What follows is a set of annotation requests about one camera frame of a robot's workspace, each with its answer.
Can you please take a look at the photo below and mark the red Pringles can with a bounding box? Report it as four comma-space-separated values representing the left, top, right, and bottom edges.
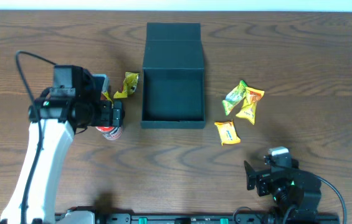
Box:
96, 126, 123, 141

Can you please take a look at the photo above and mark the orange Le-mond biscuit packet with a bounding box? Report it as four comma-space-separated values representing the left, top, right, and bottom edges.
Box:
214, 121, 240, 146

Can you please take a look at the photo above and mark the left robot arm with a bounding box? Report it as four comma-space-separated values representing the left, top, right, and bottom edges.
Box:
0, 65, 124, 223

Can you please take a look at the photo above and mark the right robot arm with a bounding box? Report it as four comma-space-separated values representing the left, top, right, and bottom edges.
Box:
244, 156, 321, 223

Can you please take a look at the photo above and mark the yellow snack packet with chocolate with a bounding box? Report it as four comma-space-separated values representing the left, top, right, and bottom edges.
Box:
100, 91, 113, 103

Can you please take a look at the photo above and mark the yellow crumpled snack packet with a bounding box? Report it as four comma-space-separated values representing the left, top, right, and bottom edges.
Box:
113, 72, 139, 99

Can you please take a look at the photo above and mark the orange yellow Julie's snack packet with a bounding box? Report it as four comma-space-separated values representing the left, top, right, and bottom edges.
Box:
236, 87, 265, 125

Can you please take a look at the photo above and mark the green snack packet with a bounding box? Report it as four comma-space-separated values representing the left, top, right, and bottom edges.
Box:
222, 80, 247, 116

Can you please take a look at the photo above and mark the dark green open gift box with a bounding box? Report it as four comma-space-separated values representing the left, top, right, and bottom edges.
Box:
141, 22, 206, 129

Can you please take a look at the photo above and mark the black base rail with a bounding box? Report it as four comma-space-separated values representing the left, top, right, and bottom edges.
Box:
55, 205, 341, 224

